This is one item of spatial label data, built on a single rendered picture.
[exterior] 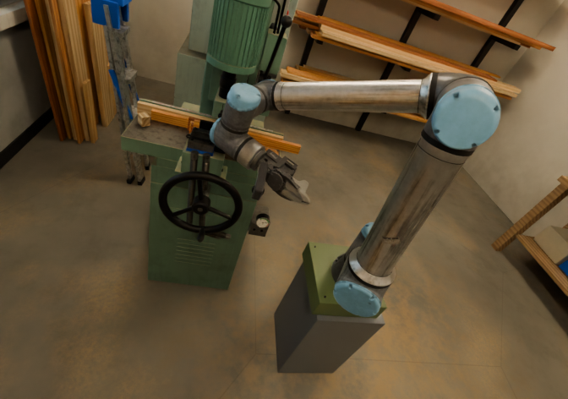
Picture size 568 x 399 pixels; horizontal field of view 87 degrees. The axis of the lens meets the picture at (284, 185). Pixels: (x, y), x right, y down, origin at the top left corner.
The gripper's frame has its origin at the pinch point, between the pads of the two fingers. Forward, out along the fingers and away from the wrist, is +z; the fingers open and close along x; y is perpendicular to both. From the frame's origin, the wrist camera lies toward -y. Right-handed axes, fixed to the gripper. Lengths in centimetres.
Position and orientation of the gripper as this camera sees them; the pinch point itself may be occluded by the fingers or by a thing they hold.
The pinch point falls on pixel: (304, 201)
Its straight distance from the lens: 89.7
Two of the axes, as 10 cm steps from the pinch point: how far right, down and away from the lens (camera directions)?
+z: 7.9, 6.0, -1.6
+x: -2.9, 5.9, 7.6
